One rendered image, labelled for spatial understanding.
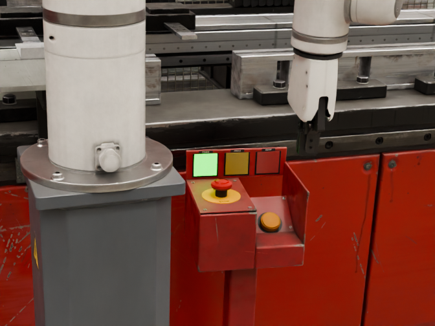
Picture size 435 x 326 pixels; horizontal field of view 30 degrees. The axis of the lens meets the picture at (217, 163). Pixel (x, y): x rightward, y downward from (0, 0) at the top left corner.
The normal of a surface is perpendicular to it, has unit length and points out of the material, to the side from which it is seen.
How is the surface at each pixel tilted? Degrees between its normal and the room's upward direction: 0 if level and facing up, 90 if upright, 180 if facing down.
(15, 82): 0
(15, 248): 90
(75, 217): 90
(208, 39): 90
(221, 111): 0
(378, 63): 90
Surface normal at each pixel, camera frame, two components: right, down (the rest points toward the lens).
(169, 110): 0.04, -0.93
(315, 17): -0.33, 0.40
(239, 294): 0.19, 0.36
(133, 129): 0.80, 0.24
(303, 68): -0.95, 0.01
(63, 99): -0.54, 0.29
